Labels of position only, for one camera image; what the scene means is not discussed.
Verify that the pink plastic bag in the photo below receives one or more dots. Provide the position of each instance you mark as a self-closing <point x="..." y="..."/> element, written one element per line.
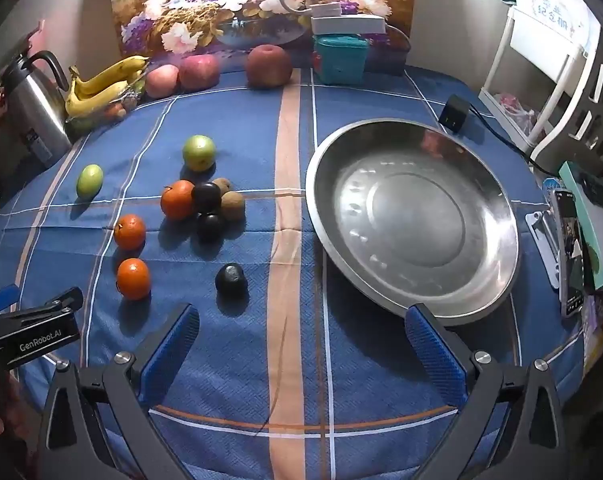
<point x="512" y="107"/>

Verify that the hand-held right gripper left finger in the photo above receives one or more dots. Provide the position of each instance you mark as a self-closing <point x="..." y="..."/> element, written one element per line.
<point x="171" y="350"/>

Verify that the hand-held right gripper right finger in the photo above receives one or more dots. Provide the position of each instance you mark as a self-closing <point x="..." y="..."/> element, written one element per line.
<point x="436" y="355"/>

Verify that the white slotted chair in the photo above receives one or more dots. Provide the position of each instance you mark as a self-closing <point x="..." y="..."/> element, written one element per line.
<point x="586" y="110"/>

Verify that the dark red apple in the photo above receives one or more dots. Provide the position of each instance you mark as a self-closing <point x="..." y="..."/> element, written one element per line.
<point x="269" y="66"/>

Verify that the round colourful tin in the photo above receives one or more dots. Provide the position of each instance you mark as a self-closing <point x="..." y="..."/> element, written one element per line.
<point x="550" y="187"/>

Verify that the large green jujube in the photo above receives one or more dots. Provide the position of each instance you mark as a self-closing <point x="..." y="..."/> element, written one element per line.
<point x="199" y="152"/>

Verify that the black smartphone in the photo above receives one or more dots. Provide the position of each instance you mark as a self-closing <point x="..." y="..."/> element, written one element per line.
<point x="570" y="255"/>

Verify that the stainless steel basin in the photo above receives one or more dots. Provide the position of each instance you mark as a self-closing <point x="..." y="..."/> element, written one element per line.
<point x="411" y="220"/>

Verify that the wrapped mandarin orange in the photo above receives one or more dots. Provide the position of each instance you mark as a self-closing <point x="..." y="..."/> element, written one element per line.
<point x="115" y="110"/>

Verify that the clear wrapped plastic tray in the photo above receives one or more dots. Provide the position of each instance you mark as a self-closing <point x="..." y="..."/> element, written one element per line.
<point x="101" y="117"/>

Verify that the teal flat box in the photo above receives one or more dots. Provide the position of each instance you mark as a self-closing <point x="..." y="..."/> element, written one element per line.
<point x="601" y="240"/>

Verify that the white printed sign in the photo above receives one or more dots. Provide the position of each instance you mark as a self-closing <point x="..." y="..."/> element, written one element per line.
<point x="556" y="12"/>

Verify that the purple patterned box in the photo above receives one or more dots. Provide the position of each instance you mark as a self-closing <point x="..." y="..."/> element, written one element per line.
<point x="599" y="325"/>

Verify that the small green jujube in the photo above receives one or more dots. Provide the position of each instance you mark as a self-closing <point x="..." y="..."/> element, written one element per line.
<point x="90" y="180"/>

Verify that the wrapped green jujube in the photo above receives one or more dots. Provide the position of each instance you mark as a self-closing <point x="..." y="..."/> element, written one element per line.
<point x="81" y="123"/>

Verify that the dark plum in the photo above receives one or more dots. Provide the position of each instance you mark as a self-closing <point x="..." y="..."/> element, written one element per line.
<point x="205" y="197"/>
<point x="231" y="280"/>
<point x="210" y="226"/>

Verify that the white phone holder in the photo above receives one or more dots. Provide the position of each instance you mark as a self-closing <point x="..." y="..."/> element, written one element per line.
<point x="541" y="245"/>

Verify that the brown kiwi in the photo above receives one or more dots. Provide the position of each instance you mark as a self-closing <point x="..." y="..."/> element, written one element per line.
<point x="223" y="185"/>
<point x="233" y="206"/>

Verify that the stainless steel kettle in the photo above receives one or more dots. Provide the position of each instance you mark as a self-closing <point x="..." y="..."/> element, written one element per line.
<point x="36" y="110"/>

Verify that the teal plastic box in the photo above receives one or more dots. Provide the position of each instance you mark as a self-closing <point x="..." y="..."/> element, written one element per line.
<point x="340" y="60"/>

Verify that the mandarin orange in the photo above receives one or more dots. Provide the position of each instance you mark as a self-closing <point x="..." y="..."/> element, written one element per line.
<point x="130" y="231"/>
<point x="177" y="200"/>
<point x="115" y="110"/>
<point x="134" y="278"/>

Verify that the white shelf rack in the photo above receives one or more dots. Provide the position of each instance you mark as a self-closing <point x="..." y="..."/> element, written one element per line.
<point x="531" y="60"/>

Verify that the floral painting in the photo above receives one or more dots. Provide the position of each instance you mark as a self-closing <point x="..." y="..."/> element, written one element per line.
<point x="181" y="5"/>

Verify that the black power adapter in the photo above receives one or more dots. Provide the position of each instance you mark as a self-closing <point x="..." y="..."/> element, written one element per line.
<point x="454" y="114"/>

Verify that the yellow banana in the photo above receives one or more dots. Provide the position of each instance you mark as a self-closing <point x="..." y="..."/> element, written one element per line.
<point x="111" y="72"/>
<point x="94" y="97"/>
<point x="136" y="79"/>

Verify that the pink apple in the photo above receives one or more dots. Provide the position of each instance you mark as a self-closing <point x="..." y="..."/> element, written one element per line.
<point x="161" y="81"/>

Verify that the blue plaid tablecloth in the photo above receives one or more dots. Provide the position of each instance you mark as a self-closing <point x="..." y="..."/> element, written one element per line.
<point x="281" y="410"/>

